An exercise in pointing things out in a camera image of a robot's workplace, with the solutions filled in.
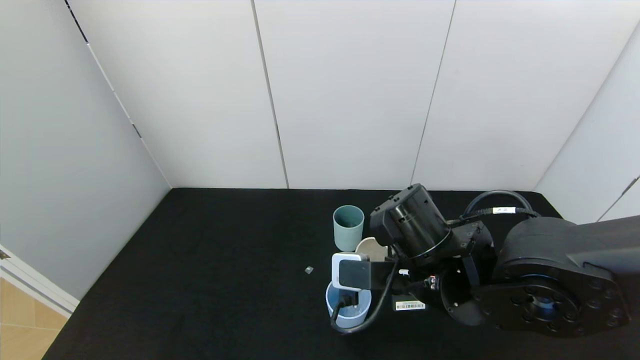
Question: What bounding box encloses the beige plastic cup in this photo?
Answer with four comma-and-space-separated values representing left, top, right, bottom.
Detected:
355, 237, 389, 264

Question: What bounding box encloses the teal green plastic cup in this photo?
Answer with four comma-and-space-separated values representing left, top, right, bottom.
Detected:
332, 205, 365, 252

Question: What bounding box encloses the light blue plastic cup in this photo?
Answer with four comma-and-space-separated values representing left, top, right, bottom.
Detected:
325, 281, 373, 329

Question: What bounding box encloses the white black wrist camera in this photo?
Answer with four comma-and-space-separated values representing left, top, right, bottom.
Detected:
331, 252, 397, 293

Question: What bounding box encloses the black camera cable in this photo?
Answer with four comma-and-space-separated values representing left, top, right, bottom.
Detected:
329, 259, 401, 335

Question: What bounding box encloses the black cable with white tag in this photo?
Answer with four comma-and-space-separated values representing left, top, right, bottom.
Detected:
461, 189, 542, 222

